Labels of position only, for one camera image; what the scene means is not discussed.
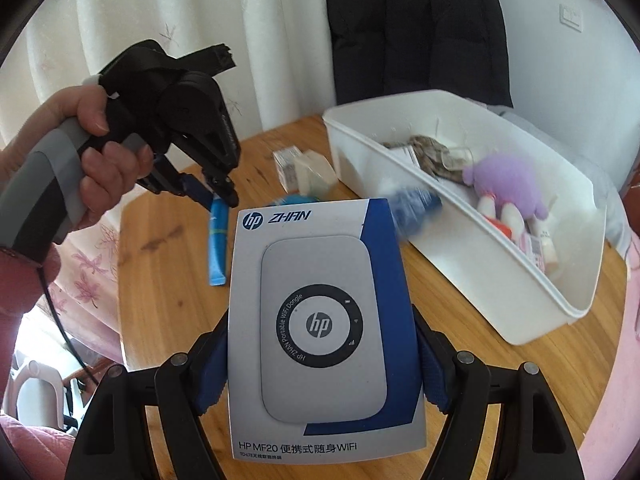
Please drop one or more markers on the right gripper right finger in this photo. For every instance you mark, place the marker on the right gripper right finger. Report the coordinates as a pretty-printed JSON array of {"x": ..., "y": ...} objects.
[{"x": 458, "y": 384}]

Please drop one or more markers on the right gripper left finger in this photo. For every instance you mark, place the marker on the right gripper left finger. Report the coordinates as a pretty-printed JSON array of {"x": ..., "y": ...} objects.
[{"x": 186, "y": 386}]

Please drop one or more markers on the white printed small box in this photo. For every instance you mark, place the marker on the white printed small box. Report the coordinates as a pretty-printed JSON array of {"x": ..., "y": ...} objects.
[{"x": 284, "y": 160}]

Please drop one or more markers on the HP wifi box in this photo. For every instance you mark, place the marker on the HP wifi box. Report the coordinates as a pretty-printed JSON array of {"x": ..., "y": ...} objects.
[{"x": 323, "y": 363}]

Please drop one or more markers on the red white toothpaste box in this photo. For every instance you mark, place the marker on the red white toothpaste box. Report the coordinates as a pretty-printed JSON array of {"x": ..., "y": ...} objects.
[{"x": 537, "y": 244}]

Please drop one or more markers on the purple plush toy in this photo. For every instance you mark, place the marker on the purple plush toy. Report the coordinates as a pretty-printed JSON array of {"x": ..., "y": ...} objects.
[{"x": 508, "y": 191}]

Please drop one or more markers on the plaid fabric bow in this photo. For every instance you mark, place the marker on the plaid fabric bow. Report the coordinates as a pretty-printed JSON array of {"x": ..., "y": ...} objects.
[{"x": 433, "y": 157}]

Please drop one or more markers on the person left hand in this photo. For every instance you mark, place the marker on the person left hand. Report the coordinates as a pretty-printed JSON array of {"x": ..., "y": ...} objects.
[{"x": 109, "y": 174}]

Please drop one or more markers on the blue tube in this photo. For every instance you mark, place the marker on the blue tube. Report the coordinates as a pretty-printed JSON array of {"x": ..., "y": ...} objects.
[{"x": 217, "y": 242}]

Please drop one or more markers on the pink floral curtain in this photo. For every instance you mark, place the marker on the pink floral curtain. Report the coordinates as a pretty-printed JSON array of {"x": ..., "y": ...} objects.
[{"x": 85, "y": 293}]

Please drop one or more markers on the clear plastic container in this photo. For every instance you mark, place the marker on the clear plastic container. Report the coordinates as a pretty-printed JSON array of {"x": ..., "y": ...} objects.
[{"x": 314, "y": 174}]

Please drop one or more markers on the small red white box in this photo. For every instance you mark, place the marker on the small red white box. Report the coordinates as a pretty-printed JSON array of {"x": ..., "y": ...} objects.
[{"x": 501, "y": 227}]

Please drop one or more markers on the white plastic storage bin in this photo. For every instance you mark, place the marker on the white plastic storage bin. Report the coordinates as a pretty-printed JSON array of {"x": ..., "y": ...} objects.
[{"x": 518, "y": 300}]

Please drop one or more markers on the blue patterned cloth pouch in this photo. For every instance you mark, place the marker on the blue patterned cloth pouch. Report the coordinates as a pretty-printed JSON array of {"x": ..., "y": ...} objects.
[{"x": 411, "y": 208}]

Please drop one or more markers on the black hanging jacket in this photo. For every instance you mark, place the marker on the black hanging jacket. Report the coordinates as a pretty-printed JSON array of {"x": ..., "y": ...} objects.
[{"x": 383, "y": 47}]

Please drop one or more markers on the grey taped gripper handle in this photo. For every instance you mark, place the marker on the grey taped gripper handle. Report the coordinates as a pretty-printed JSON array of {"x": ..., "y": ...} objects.
[{"x": 41, "y": 203}]

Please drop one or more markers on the white wall switch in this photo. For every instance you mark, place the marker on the white wall switch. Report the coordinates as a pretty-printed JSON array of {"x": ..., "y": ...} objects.
[{"x": 571, "y": 18}]

